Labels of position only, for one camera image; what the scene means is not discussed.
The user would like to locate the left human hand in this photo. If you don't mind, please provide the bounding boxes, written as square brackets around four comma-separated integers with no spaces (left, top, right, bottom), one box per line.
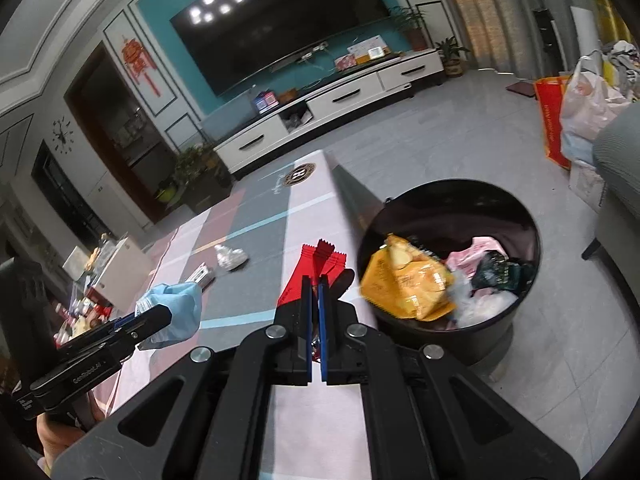
[37,413,86,477]

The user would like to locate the small potted plant on floor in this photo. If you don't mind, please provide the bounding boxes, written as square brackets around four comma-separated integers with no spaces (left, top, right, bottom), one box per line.
[436,36,470,78]

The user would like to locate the red snack wrapper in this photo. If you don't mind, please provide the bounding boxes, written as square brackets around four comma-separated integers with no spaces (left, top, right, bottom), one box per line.
[277,240,347,307]

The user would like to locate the pile of clothes on sofa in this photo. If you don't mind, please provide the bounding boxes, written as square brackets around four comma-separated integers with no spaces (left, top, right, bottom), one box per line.
[603,40,640,101]

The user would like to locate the white plastic bag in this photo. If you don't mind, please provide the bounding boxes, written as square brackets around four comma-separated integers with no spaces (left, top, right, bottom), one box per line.
[560,55,631,142]

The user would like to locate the white side cabinet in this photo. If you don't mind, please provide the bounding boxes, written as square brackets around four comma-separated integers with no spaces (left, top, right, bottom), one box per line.
[91,237,154,314]

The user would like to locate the yellow snack bag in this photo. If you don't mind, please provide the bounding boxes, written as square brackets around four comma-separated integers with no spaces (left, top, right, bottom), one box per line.
[360,234,457,322]

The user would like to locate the white cardboard box on floor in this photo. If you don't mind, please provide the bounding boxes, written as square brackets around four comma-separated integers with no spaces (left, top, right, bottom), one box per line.
[570,160,605,211]

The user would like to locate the beige patterned curtain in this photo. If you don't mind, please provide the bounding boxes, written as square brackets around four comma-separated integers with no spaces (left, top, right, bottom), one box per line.
[451,0,632,80]

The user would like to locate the green plants on black stand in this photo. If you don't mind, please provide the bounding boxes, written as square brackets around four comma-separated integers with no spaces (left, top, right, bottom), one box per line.
[174,143,232,214]

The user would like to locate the blue face mask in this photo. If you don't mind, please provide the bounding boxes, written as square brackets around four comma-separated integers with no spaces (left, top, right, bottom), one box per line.
[134,282,202,350]

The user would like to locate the red chinese knot decoration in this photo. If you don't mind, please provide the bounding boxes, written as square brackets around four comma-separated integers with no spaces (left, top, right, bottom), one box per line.
[120,37,162,96]

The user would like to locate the white tissue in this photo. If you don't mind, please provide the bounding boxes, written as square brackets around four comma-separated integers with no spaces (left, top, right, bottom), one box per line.
[215,244,248,272]

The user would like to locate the potted plant by cabinet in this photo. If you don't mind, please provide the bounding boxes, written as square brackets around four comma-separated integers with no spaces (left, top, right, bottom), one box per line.
[390,6,428,51]

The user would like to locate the dark floor mat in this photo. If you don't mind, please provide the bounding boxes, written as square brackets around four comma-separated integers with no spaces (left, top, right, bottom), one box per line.
[506,80,536,99]

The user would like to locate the white calendar card on cabinet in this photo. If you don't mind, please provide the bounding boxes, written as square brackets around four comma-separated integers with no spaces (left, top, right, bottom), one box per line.
[347,35,390,65]

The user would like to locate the blue qr code sign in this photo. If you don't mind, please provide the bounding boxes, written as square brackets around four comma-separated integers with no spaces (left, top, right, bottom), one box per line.
[254,90,280,115]

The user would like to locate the white air purifier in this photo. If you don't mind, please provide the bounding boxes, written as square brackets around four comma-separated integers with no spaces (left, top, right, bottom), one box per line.
[570,6,601,56]

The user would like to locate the pink crumpled wrapper in bin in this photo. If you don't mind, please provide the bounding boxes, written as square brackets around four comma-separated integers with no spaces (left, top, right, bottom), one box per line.
[446,236,506,280]

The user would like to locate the striped pastel tablecloth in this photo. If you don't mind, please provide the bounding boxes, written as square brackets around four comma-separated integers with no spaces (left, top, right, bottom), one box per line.
[96,151,382,479]

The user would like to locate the round wall clock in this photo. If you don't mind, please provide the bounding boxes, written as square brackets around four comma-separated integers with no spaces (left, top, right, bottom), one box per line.
[52,116,75,155]

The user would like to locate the white blue medicine box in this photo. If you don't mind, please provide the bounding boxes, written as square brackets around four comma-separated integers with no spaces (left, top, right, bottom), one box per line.
[186,263,215,290]

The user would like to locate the white tv cabinet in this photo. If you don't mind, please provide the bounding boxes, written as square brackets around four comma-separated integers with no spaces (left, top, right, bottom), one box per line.
[216,49,444,174]

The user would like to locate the black round trash bin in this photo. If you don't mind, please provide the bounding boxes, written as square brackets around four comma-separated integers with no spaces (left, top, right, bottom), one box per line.
[357,179,541,365]

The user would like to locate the dark green wrapper in bin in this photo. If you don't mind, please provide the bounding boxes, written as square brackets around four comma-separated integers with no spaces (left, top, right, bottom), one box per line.
[471,250,536,295]

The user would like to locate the red paper shopping bag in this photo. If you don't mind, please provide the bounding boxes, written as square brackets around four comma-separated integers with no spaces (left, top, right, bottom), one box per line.
[534,75,570,170]

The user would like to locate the large black television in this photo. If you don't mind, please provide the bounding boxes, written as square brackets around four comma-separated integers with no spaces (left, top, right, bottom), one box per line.
[170,0,390,94]

